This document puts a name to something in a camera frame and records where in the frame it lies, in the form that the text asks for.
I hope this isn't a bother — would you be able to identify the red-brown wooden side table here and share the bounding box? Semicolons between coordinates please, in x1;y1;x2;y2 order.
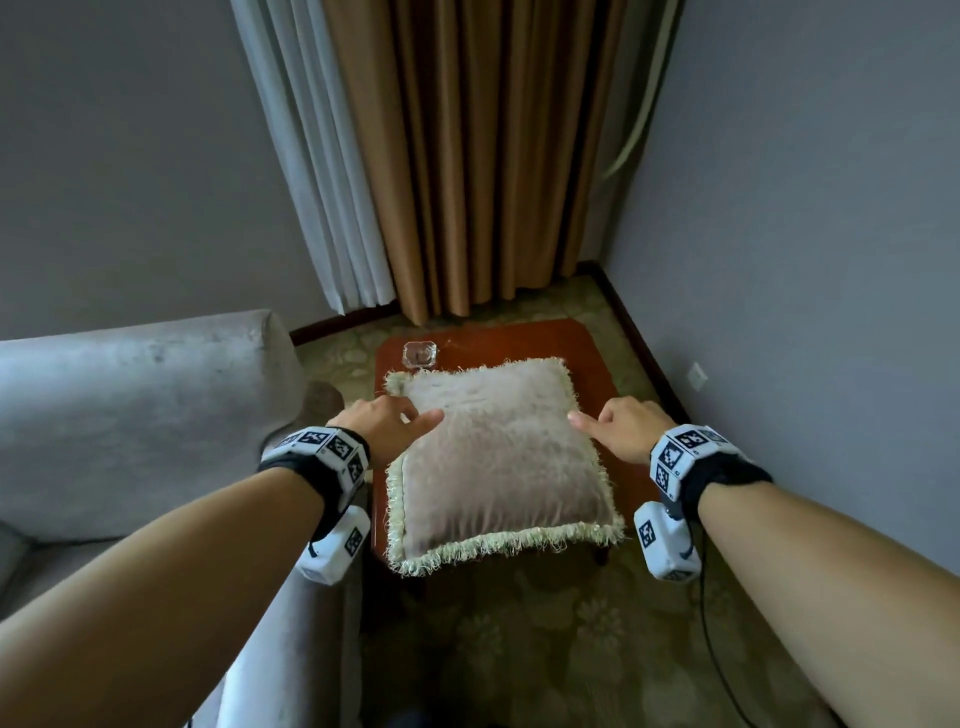
372;318;678;569

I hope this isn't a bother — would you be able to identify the beige fringed cushion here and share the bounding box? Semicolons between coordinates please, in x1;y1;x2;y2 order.
383;357;627;579

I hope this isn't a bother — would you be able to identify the person's right hand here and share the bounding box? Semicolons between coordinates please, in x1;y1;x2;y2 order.
567;396;677;466

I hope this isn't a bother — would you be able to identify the black cable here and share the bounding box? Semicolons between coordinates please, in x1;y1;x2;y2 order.
693;517;763;728

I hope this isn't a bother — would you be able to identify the dark wooden baseboard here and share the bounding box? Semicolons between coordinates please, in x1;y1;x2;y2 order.
288;300;404;348
577;259;693;423

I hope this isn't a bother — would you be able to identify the white sheer curtain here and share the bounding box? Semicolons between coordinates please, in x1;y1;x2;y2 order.
228;0;398;317

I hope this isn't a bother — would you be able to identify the grey fabric sofa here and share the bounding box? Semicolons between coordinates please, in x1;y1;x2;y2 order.
0;309;369;728

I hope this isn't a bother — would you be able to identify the person's right forearm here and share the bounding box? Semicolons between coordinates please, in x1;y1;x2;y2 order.
696;480;960;728

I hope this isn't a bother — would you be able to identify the person's left forearm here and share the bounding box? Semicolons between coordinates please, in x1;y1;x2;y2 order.
0;468;326;728

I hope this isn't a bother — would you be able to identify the person's left hand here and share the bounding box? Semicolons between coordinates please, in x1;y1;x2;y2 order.
326;395;446;471

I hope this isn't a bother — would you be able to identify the white marker wrist camera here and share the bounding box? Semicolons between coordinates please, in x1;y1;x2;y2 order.
633;423;774;583
257;425;373;587

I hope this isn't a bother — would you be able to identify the brown curtain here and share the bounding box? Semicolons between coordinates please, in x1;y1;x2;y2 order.
322;0;633;328

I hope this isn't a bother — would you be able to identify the white pipe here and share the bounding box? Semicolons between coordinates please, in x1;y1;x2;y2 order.
600;0;685;182

